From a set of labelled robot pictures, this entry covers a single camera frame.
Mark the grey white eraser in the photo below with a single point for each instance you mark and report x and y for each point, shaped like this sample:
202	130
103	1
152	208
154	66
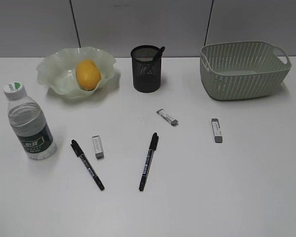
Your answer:
99	152
216	130
172	121

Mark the black marker pen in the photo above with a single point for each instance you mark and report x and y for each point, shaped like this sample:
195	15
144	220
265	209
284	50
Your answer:
152	63
80	154
152	149

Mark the clear water bottle green label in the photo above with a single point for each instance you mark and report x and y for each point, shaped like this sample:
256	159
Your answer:
28	122

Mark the black mesh pen holder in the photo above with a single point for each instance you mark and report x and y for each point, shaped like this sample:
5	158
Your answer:
141	57

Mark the green woven plastic basket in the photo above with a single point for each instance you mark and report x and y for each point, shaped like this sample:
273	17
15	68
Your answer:
242	70

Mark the pale green wavy plate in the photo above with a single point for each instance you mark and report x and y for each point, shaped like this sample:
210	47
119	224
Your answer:
57	71

